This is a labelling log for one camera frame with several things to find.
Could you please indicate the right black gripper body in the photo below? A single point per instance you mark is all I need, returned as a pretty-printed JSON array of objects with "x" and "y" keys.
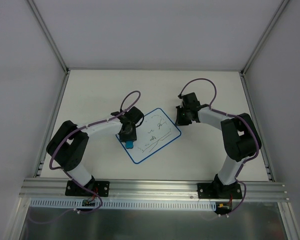
[{"x": 179, "y": 116}]

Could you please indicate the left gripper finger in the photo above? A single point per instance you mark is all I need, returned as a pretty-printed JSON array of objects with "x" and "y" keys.
[
  {"x": 122, "y": 137},
  {"x": 132, "y": 136}
]

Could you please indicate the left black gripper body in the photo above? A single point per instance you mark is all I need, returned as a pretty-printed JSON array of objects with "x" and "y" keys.
[{"x": 127, "y": 136}]

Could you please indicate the blue foam whiteboard eraser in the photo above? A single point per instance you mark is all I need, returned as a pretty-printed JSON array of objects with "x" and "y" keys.
[{"x": 129, "y": 144}]

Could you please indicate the blue-framed small whiteboard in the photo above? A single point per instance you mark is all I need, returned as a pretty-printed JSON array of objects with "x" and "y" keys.
[{"x": 155, "y": 133}]

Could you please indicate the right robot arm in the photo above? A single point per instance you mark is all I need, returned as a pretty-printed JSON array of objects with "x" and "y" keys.
[{"x": 240, "y": 139}]

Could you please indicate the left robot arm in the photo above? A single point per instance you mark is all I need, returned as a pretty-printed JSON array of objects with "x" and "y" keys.
[{"x": 68, "y": 145}]

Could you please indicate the right aluminium frame post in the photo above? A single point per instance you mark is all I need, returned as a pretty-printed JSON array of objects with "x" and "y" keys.
[{"x": 258, "y": 78}]

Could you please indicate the aluminium frame post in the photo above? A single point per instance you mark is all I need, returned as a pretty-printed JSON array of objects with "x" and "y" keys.
[
  {"x": 57, "y": 76},
  {"x": 258, "y": 78}
]

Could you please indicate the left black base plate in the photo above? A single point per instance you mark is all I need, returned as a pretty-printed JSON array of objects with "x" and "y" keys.
[{"x": 101, "y": 188}]

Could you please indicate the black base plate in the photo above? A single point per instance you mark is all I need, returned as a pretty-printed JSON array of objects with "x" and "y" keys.
[
  {"x": 101, "y": 188},
  {"x": 216, "y": 191}
]

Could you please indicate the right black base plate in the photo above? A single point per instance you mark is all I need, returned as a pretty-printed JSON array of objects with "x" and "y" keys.
[{"x": 216, "y": 191}]

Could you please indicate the aluminium mounting rail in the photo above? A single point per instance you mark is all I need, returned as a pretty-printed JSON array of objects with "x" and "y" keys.
[{"x": 166, "y": 190}]

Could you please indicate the white slotted cable duct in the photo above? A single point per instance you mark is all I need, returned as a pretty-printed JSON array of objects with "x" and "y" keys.
[{"x": 124, "y": 204}]

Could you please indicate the left aluminium frame post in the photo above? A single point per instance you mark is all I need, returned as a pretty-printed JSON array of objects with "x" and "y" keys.
[{"x": 57, "y": 76}]

